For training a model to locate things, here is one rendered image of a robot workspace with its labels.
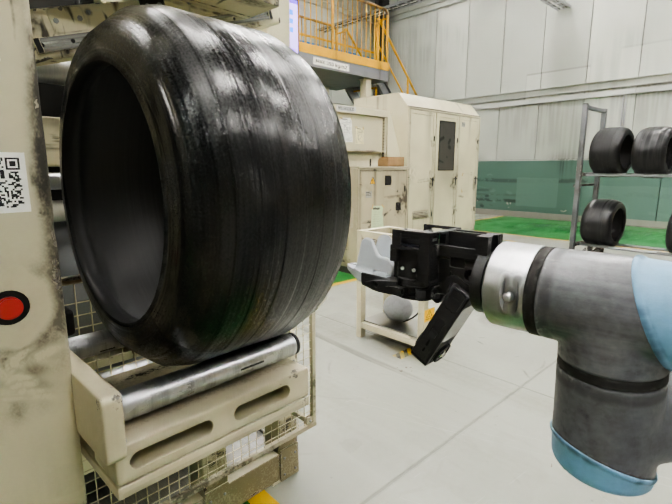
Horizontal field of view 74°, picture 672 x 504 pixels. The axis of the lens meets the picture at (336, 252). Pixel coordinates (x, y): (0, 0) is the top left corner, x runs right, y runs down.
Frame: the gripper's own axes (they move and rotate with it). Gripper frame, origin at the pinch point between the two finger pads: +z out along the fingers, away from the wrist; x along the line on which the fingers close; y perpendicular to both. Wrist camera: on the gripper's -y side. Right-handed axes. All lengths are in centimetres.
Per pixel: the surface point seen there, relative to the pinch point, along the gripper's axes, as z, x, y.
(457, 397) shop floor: 68, -164, -110
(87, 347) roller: 49, 20, -19
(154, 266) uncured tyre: 59, 2, -8
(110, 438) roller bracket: 17.7, 28.0, -20.3
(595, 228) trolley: 92, -508, -52
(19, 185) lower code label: 29.0, 32.0, 12.1
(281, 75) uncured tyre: 13.6, 1.3, 27.5
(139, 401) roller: 21.5, 22.5, -18.8
